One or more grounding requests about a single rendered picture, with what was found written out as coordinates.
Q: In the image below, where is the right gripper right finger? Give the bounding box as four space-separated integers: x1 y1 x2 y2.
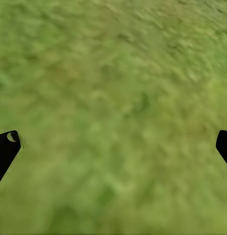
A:
216 130 227 163

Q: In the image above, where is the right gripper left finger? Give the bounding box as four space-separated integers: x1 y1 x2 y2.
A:
0 130 21 181

